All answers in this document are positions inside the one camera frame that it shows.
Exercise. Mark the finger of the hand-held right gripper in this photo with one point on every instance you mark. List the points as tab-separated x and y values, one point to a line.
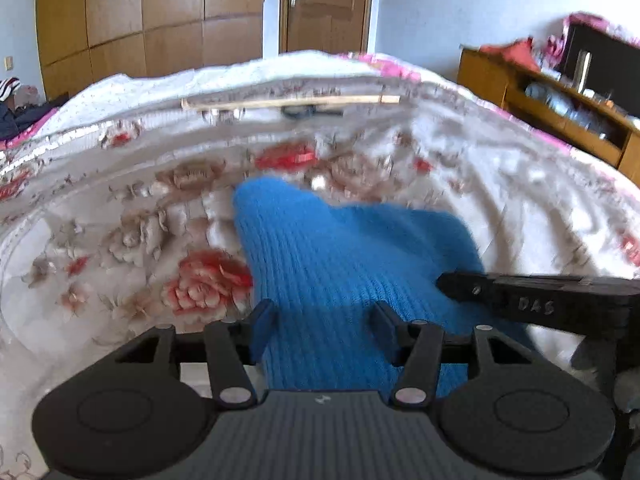
500	296

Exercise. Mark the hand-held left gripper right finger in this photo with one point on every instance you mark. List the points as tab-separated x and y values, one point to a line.
385	332

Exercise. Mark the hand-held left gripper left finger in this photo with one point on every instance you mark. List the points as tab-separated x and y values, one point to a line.
262	331

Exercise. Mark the blue knit sweater yellow stripe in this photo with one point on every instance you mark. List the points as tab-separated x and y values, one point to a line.
345	270

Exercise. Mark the pile of dark clothes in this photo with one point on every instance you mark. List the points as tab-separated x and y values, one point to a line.
25	112

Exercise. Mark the floral printed blanket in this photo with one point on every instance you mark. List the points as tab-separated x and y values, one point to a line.
150	210

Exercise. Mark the wooden low cabinet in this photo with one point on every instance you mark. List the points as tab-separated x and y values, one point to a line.
545	105

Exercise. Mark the small black object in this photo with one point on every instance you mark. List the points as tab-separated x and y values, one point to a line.
300	110

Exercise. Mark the long wooden stick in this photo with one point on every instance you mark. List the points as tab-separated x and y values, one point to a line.
290	102

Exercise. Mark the red cloth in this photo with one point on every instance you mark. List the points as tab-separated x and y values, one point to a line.
515	52

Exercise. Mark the white bed sheet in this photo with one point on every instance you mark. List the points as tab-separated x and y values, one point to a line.
210	85

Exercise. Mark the black television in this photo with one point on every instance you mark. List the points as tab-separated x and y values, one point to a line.
607	67

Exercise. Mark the wooden wardrobe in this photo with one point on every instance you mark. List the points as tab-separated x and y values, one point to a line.
145	20

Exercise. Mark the wooden door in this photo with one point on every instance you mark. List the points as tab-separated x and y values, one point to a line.
327	5

